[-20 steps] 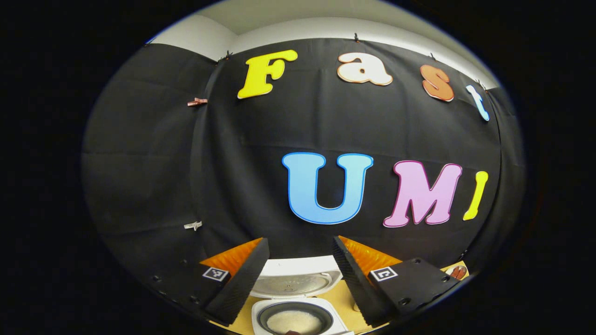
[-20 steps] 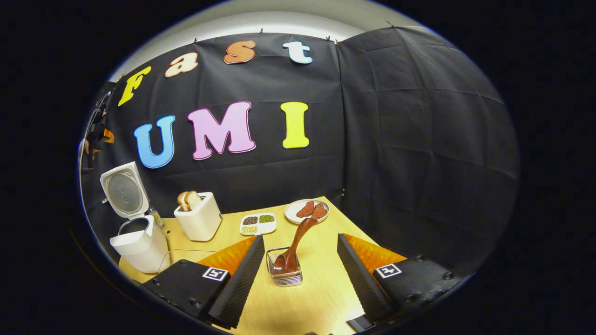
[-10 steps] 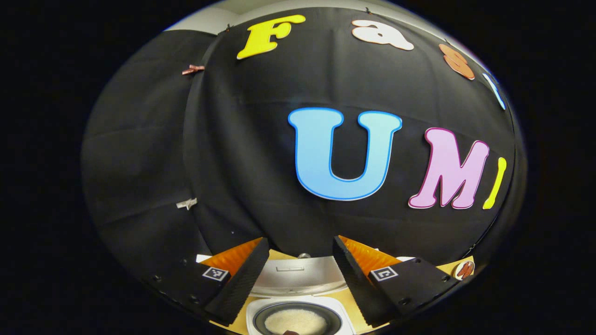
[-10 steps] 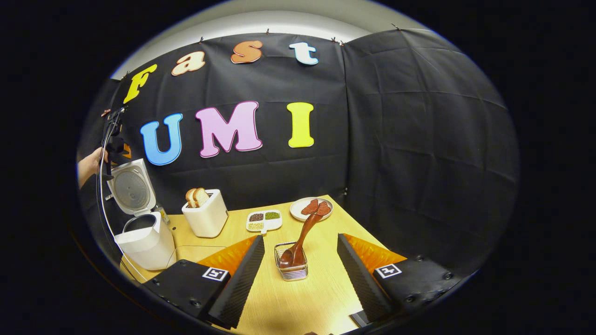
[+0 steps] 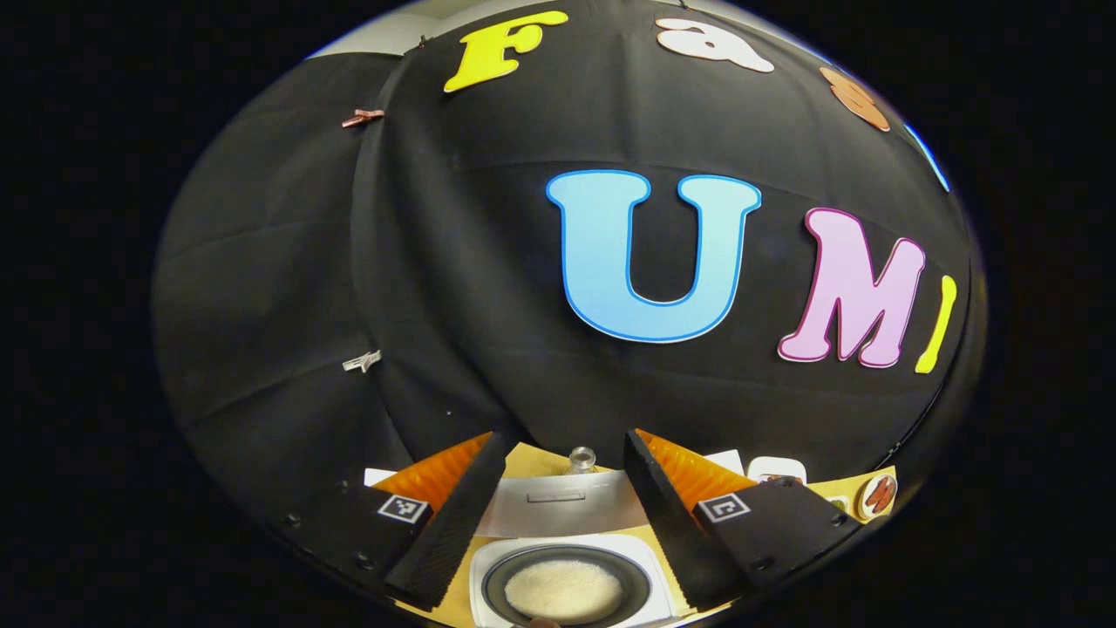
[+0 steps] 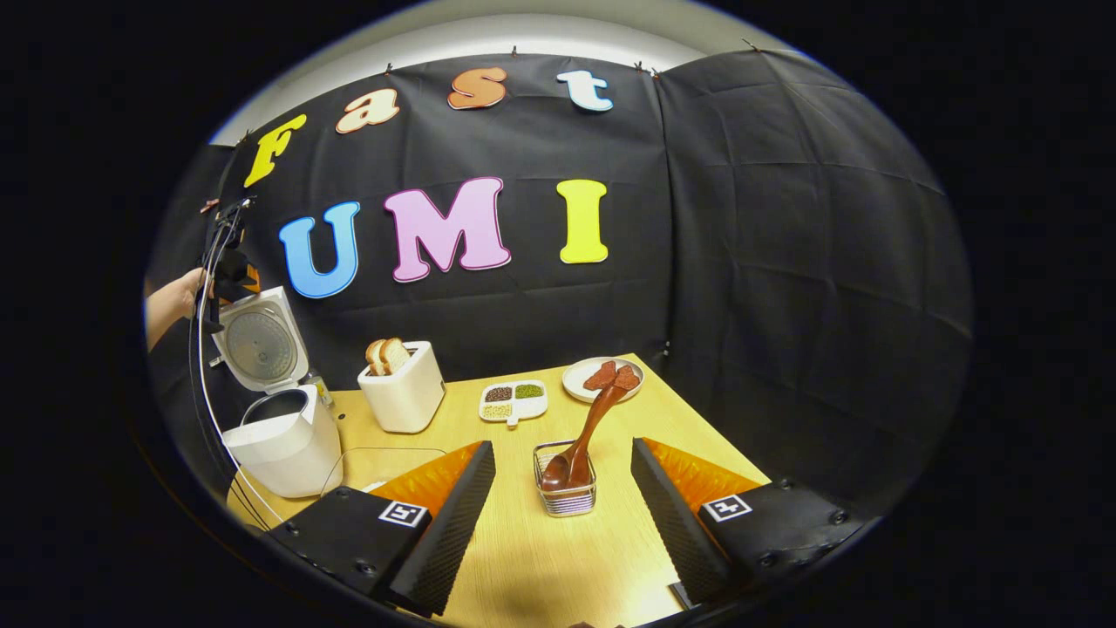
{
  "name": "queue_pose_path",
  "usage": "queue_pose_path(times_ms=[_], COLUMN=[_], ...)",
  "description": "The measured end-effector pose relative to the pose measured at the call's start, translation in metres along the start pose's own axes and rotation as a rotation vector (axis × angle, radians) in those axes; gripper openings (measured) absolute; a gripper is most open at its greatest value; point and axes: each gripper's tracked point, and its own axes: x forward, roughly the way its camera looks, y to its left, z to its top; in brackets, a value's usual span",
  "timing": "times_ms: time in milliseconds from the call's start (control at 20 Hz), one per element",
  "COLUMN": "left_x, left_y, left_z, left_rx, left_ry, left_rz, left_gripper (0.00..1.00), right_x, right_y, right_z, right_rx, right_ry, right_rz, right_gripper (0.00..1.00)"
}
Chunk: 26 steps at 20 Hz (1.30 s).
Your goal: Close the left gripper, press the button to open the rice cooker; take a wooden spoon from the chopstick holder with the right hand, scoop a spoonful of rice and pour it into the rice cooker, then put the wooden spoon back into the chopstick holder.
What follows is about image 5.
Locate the black backdrop cloth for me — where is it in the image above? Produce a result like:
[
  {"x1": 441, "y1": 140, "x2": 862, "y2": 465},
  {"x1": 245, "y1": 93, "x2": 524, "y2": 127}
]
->
[{"x1": 153, "y1": 0, "x2": 986, "y2": 542}]

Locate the white round plate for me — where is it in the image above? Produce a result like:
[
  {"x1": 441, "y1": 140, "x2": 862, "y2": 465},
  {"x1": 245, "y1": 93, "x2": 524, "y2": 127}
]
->
[{"x1": 857, "y1": 473, "x2": 899, "y2": 522}]

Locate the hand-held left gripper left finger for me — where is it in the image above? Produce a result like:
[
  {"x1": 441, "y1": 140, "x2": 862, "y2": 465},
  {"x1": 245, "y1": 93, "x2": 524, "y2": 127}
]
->
[{"x1": 279, "y1": 431, "x2": 508, "y2": 611}]

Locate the white toaster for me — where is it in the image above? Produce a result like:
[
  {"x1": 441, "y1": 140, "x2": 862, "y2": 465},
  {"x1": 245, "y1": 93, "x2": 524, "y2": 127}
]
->
[{"x1": 748, "y1": 456, "x2": 807, "y2": 486}]

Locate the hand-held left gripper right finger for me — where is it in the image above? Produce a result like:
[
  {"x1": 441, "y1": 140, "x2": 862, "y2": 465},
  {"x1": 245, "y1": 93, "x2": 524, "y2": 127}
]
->
[{"x1": 623, "y1": 427, "x2": 862, "y2": 611}]

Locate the white rice cooker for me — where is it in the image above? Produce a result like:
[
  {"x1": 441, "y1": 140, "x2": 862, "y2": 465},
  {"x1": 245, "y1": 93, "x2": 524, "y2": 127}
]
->
[{"x1": 469, "y1": 469, "x2": 679, "y2": 628}]

